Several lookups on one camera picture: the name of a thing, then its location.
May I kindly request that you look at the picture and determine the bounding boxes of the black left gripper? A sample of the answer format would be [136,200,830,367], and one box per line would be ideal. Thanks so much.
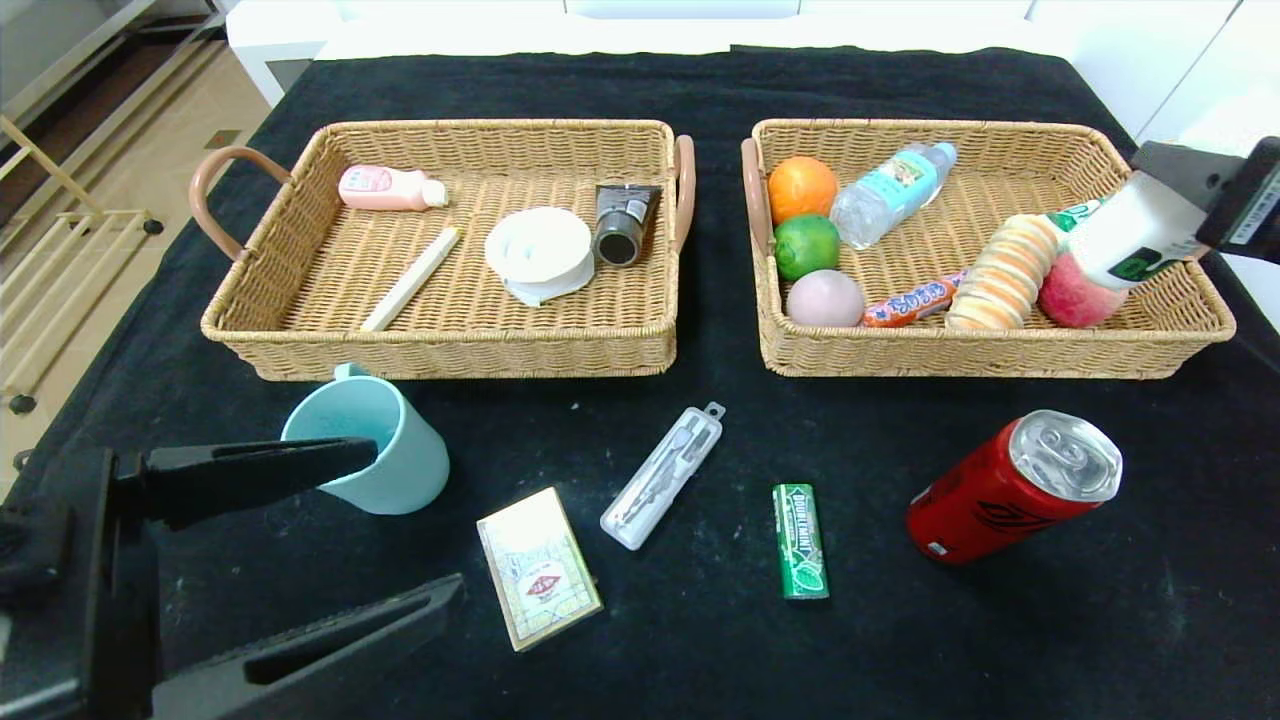
[0,436,452,720]

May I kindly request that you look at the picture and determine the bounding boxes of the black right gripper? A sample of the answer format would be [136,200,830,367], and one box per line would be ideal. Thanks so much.
[1129,136,1280,265]

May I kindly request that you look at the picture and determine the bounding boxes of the white yogurt bottle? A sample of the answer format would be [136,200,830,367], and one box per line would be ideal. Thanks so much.
[1068,170,1211,293]

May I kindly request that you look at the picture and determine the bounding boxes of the teal plastic mug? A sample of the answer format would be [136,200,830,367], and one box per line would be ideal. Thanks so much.
[281,363,451,516]

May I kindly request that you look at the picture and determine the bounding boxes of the red soda can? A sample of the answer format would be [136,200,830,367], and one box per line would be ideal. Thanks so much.
[906,409,1124,567]

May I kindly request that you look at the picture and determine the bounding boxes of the green chewing gum pack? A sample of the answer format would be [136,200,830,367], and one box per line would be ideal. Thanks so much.
[772,484,830,601]

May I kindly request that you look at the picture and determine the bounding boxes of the white milk bottle green label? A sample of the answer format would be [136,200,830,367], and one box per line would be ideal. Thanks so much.
[1045,198,1111,236]

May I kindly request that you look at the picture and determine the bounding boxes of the red peach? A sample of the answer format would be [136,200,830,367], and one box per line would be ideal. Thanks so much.
[1037,252,1131,330]

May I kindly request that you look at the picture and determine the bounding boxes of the striped bread roll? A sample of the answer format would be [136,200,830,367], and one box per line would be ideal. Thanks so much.
[944,213,1061,332]

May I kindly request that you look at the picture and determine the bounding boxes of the cream playing card box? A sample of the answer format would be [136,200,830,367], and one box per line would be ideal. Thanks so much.
[476,487,605,653]

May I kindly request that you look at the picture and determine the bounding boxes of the flat white stick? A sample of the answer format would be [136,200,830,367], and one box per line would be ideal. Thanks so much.
[360,226,462,333]

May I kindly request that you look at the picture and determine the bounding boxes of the clear water bottle blue label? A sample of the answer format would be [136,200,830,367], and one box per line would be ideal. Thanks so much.
[830,141,958,251]

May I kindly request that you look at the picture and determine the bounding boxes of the orange wrapped sausage snack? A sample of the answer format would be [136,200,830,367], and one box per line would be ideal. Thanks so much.
[861,270,969,329]

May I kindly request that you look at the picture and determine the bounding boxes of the clear plastic compass case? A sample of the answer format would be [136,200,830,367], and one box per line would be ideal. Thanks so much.
[600,402,727,552]

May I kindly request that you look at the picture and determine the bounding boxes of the pink lotion bottle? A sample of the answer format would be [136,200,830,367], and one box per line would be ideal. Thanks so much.
[338,164,449,212]

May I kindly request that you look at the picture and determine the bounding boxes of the pale pink round fruit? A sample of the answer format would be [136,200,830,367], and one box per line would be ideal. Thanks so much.
[786,269,865,329]

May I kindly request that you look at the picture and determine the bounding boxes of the orange fruit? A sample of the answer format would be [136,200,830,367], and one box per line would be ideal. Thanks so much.
[768,156,839,226]

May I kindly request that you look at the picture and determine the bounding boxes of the green lime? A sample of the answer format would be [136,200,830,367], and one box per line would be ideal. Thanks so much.
[774,213,842,282]

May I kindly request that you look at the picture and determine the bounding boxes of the white tape roll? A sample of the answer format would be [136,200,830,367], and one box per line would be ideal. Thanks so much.
[484,206,596,307]

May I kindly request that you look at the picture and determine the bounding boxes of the black table cloth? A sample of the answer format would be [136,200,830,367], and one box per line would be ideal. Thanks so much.
[0,45,1280,720]

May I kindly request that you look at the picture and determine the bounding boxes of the beige wooden rolling rack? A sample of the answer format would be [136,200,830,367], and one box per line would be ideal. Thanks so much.
[0,113,169,476]

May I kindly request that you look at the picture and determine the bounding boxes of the dark grey cosmetic tube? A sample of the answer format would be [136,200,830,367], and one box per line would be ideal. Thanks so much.
[593,183,664,268]

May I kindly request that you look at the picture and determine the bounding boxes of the white table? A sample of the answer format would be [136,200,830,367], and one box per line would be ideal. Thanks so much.
[225,0,1076,109]

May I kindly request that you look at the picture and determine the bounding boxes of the rectangular wicker basket brown handles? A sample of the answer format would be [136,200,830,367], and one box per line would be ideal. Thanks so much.
[741,118,1238,380]
[190,119,698,382]

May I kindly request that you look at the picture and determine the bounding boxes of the grey metal shelf frame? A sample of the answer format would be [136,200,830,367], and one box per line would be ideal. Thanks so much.
[0,0,231,151]

